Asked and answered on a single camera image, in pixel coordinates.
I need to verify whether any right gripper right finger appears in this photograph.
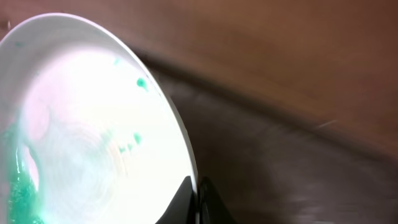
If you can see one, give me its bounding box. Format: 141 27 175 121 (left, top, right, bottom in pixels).
198 177 237 224

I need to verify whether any white plate top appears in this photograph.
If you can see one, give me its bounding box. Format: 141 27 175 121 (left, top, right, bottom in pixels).
1 13 200 224

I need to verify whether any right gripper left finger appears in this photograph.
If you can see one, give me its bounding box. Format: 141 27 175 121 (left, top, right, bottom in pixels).
156 176 196 224

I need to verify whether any dark brown serving tray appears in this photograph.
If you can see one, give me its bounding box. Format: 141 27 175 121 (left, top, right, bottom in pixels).
139 53 397 223

